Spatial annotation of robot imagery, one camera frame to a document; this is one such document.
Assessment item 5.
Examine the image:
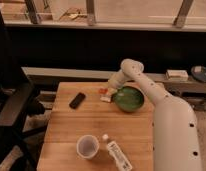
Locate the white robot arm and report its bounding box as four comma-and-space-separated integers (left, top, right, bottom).
108, 59, 203, 171

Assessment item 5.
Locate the white sponge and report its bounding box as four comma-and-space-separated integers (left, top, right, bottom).
100, 94, 112, 103

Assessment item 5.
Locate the green bowl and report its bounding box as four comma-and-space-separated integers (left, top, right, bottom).
112, 86, 144, 113

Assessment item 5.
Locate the black rectangular device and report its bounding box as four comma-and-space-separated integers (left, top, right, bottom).
69, 93, 86, 109

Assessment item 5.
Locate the translucent plastic cup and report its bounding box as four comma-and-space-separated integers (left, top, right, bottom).
76, 135, 99, 160

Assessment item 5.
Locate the small box on ledge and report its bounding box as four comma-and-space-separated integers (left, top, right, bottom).
166, 69, 188, 81

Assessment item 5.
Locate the white labelled bottle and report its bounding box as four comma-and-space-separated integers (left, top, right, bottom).
102, 134, 133, 171

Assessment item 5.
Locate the black office chair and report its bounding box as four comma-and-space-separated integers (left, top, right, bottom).
0, 0, 47, 171

